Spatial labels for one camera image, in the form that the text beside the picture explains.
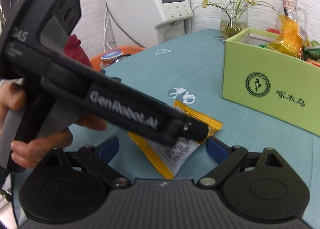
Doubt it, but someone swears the yellow barcode snack packet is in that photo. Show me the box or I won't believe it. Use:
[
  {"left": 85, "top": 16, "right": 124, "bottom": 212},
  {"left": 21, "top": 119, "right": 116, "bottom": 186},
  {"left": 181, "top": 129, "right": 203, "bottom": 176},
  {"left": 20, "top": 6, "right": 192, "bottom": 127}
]
[{"left": 173, "top": 100, "right": 223, "bottom": 144}]

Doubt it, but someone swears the yellow white snack packet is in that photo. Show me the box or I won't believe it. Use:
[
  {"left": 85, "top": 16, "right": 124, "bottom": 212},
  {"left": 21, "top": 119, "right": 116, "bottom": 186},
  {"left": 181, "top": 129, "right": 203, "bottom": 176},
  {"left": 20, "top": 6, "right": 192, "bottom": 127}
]
[{"left": 128, "top": 132, "right": 202, "bottom": 180}]

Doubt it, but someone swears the person's left hand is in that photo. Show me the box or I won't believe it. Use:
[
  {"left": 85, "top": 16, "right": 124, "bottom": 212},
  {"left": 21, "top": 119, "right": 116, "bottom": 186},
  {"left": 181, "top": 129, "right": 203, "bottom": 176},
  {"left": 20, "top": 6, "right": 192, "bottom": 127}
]
[{"left": 1, "top": 80, "right": 106, "bottom": 172}]

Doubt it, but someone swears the orange bucket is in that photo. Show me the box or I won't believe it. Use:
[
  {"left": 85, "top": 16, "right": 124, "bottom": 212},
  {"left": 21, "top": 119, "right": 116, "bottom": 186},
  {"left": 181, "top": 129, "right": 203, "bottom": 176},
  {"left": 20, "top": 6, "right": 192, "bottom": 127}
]
[{"left": 90, "top": 46, "right": 145, "bottom": 71}]

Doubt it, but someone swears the green cardboard snack box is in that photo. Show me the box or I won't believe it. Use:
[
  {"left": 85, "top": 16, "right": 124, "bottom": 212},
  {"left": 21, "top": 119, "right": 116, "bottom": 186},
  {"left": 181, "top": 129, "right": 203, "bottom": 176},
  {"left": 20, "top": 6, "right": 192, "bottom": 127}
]
[{"left": 222, "top": 28, "right": 319, "bottom": 135}]

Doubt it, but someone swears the white machine with screen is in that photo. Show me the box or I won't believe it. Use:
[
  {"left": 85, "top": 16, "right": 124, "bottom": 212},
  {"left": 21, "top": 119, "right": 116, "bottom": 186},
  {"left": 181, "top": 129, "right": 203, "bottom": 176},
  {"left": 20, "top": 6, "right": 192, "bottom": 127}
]
[{"left": 106, "top": 0, "right": 191, "bottom": 48}]

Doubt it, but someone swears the teal tablecloth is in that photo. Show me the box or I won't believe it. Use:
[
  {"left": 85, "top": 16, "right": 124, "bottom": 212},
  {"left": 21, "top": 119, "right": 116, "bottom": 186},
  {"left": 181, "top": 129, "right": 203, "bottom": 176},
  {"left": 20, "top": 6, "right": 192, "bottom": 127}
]
[{"left": 65, "top": 30, "right": 319, "bottom": 228}]

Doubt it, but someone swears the glass vase with flowers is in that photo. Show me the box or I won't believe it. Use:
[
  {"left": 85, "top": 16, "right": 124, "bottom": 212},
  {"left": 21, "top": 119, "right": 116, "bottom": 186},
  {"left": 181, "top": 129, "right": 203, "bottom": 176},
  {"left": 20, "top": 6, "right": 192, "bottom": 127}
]
[{"left": 192, "top": 0, "right": 275, "bottom": 39}]

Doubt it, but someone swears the clear glass pitcher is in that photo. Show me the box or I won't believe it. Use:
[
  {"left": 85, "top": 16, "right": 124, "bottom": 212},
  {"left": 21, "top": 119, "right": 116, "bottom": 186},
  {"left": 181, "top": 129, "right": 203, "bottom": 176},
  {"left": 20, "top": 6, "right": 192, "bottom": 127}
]
[{"left": 276, "top": 0, "right": 308, "bottom": 41}]

